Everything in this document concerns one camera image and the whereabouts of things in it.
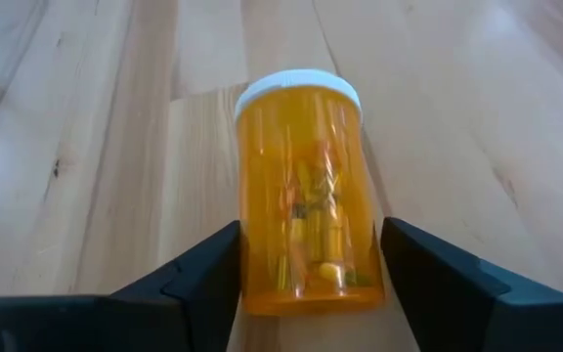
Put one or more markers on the orange medicine bottle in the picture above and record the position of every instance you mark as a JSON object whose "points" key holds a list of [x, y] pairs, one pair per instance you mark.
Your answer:
{"points": [[306, 195]]}

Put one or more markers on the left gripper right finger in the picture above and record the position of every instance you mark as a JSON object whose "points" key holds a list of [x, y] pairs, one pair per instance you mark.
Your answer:
{"points": [[457, 308]]}

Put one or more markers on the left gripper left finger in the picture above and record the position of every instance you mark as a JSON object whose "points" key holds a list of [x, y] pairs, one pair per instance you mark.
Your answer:
{"points": [[184, 308]]}

